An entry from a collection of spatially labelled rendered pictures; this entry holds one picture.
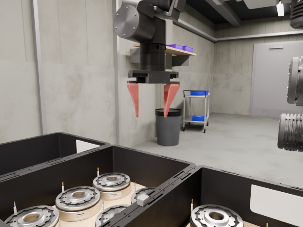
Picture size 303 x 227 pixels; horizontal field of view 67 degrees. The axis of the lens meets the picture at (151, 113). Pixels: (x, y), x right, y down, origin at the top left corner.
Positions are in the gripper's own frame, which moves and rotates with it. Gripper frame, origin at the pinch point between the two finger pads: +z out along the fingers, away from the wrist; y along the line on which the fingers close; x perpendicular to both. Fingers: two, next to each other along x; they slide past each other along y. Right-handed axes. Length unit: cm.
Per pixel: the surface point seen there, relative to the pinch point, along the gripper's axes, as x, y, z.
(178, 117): 316, 100, 44
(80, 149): 33.8, -20.2, 17.1
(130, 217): -16.7, -5.7, 14.0
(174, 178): -4.6, 4.4, 13.3
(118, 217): -16.5, -7.5, 14.1
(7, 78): 178, -103, -11
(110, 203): 5.5, -9.0, 23.4
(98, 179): 13.3, -12.3, 20.2
